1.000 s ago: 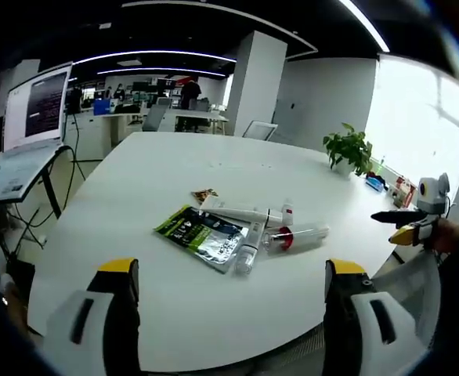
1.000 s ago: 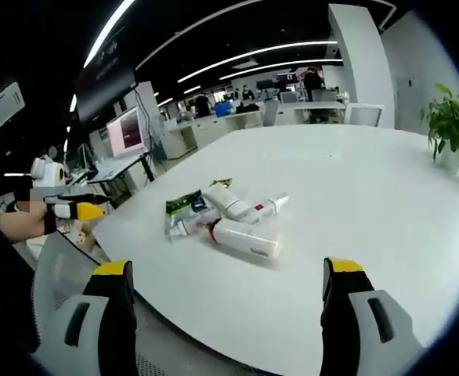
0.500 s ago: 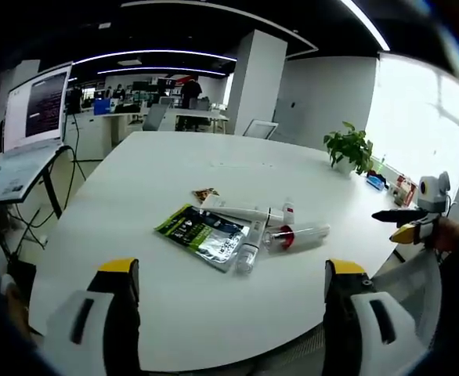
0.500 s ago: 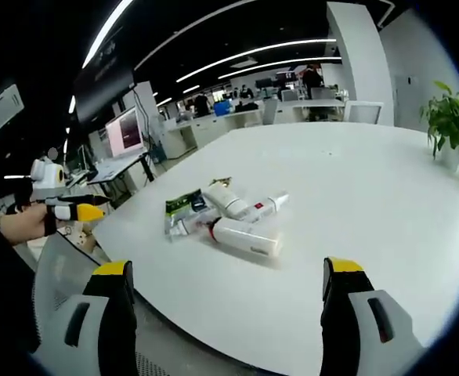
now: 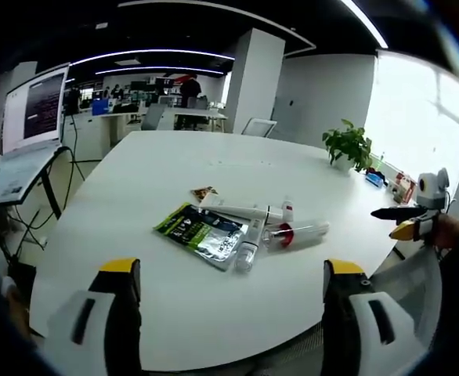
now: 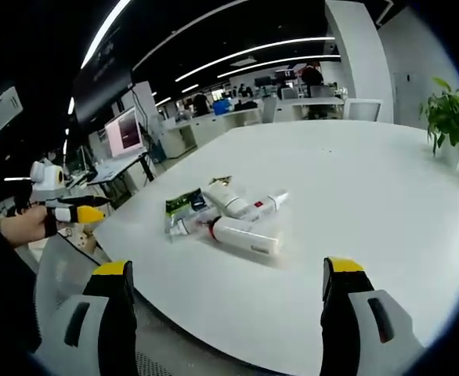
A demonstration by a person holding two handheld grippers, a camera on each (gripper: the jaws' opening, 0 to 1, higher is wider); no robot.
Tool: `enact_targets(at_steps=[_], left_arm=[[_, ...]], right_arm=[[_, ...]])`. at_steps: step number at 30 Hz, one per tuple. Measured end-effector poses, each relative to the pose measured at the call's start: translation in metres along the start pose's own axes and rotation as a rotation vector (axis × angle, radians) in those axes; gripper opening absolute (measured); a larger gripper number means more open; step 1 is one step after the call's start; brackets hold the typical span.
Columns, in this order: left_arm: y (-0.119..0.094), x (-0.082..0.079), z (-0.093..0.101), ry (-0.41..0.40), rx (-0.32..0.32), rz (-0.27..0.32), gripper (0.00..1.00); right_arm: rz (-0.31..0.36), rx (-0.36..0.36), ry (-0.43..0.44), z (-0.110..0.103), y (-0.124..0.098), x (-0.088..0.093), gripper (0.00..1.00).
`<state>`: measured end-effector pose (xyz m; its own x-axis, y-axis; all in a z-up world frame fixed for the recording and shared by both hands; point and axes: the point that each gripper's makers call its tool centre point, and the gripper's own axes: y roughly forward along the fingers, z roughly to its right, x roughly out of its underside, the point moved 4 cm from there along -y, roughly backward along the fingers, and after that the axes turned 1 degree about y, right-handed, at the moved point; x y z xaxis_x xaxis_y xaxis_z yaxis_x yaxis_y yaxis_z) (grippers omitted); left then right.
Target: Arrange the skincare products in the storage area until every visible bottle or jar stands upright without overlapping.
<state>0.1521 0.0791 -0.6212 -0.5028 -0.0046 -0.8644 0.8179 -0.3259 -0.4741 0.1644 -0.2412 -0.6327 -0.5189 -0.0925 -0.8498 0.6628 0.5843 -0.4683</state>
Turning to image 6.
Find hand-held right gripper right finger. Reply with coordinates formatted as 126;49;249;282
320;255;427;376

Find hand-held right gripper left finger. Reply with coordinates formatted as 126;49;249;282
36;259;139;376

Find green skincare sachet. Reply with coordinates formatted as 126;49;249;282
164;186;208;221

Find small skincare tube clear pack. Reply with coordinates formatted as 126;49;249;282
165;213;219;244

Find white skincare tube gold cap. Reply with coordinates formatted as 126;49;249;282
203;176;251;219

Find large white skincare bottle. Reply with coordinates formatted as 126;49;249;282
207;214;284;256

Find small white tube red label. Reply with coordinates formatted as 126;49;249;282
229;189;291;222

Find person's left hand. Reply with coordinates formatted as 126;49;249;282
0;202;59;248

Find wooden perforated board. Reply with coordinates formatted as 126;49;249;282
58;222;98;252

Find black-legged standing desk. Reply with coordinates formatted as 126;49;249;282
85;150;156;199

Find pink computer monitor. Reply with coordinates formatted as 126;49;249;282
103;107;145;160

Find white ceiling air conditioner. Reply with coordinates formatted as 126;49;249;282
0;85;23;143

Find large black hanging screen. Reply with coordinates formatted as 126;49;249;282
71;10;136;124

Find white office counter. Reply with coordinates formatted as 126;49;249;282
161;107;263;158

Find blue container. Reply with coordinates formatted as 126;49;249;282
212;98;233;116

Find white chair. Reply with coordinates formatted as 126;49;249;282
342;97;384;122

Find green potted plant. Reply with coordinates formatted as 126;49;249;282
418;77;459;170

